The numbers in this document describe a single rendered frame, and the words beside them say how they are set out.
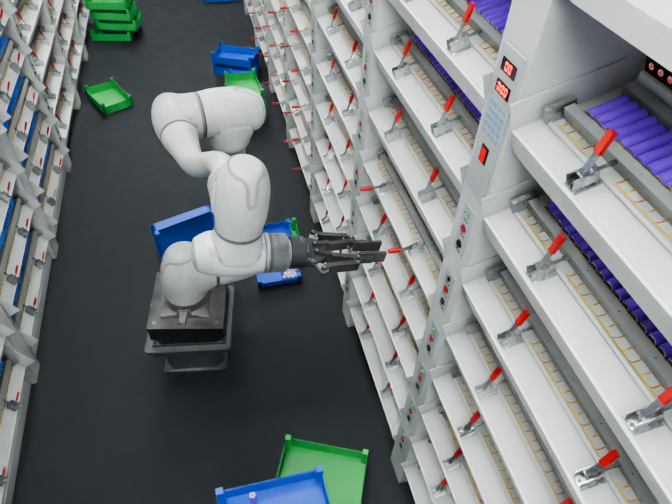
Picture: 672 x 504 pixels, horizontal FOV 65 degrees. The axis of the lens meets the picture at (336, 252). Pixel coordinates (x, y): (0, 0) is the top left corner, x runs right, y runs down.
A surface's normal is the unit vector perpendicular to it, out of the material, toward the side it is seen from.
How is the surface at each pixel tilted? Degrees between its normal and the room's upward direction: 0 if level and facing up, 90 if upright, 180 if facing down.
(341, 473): 0
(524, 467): 20
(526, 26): 90
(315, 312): 0
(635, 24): 90
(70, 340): 0
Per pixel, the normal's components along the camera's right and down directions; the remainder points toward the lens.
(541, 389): -0.29, -0.62
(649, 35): -0.97, 0.15
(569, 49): 0.25, 0.69
